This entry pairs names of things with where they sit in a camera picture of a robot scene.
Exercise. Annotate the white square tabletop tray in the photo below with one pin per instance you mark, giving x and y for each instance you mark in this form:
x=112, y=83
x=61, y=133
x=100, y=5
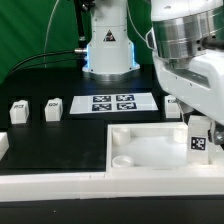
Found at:
x=154, y=145

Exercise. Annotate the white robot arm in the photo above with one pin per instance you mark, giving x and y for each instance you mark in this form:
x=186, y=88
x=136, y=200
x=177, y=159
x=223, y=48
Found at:
x=187, y=43

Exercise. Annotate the white AprilTag base sheet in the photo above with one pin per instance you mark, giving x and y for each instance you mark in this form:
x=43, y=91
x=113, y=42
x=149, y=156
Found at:
x=113, y=103

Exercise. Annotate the white U-shaped obstacle fence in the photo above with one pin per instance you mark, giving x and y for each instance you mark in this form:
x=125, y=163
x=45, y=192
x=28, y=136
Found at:
x=135, y=183

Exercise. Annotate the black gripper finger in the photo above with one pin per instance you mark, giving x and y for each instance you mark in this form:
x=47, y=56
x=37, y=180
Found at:
x=186, y=111
x=216, y=133

